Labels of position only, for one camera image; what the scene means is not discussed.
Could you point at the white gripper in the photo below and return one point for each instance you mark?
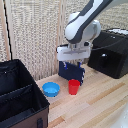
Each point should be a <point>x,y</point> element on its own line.
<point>73,53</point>

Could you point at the red plastic cup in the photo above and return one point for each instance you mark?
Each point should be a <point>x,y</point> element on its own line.
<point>74,87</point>

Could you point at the dark blue toy block plate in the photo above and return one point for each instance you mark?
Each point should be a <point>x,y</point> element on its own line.
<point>70,72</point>

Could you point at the blue plastic bowl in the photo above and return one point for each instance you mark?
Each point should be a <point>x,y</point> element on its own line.
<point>51,89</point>

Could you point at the black speaker box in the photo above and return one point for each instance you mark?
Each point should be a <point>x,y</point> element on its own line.
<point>110,55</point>

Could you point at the white flat object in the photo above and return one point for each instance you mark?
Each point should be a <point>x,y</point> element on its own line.
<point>120,30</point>

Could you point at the black fabric storage case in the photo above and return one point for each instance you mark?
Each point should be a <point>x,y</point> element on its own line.
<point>18,96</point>

